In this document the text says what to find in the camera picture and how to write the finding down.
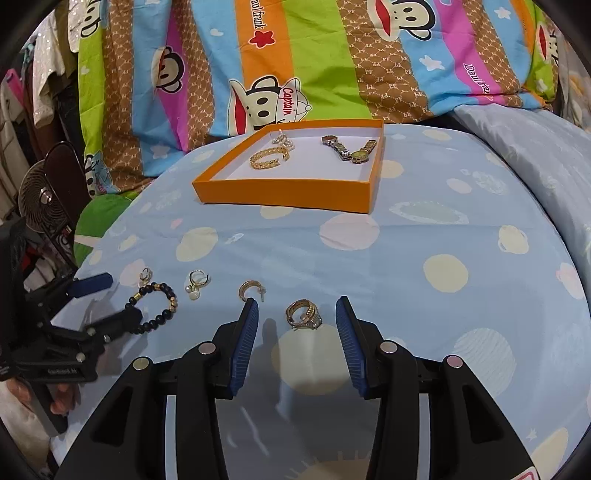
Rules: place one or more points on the hanging clothes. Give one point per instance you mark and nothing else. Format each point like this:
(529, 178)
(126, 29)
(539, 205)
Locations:
(46, 83)

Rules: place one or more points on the beige cloth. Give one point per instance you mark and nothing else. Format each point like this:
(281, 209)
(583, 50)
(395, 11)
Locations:
(577, 87)

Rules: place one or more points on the gold half hoop earring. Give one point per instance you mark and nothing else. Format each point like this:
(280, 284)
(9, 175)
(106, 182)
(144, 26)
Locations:
(243, 289)

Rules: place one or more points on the black desk fan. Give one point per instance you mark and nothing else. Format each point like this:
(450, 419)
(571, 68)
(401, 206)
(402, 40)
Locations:
(44, 203)

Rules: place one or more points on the gold face wristwatch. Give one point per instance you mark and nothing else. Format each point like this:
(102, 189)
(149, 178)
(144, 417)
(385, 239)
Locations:
(359, 156)

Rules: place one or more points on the orange cardboard box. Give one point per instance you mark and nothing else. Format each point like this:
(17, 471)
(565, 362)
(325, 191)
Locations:
(286, 196)

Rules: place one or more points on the small gold hoop earring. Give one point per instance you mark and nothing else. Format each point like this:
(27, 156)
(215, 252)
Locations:
(142, 275)

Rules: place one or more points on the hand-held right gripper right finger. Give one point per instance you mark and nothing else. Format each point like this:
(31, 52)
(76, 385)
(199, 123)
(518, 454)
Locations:
(348, 346)

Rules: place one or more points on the green cushion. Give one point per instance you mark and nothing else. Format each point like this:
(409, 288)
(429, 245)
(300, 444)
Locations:
(92, 226)

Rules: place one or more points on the light blue dotted bedsheet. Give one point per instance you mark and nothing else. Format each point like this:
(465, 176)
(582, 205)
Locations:
(415, 258)

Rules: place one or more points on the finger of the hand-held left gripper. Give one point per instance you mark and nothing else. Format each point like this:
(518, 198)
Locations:
(91, 284)
(117, 322)

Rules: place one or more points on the crystal drop earring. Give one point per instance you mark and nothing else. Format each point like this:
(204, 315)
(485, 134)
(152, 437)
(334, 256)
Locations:
(282, 138)

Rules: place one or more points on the brown face wristwatch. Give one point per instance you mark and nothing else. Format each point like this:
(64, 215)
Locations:
(329, 140)

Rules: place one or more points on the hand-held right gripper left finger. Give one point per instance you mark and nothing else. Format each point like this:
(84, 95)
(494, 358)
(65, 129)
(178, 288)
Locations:
(245, 341)

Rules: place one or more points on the person's left hand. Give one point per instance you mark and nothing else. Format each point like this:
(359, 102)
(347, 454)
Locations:
(64, 399)

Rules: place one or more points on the striped cartoon blanket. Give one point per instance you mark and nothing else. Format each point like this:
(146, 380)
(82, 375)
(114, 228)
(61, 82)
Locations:
(323, 60)

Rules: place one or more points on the pale blue pillow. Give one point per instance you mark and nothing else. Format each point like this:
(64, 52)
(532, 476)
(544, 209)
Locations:
(531, 152)

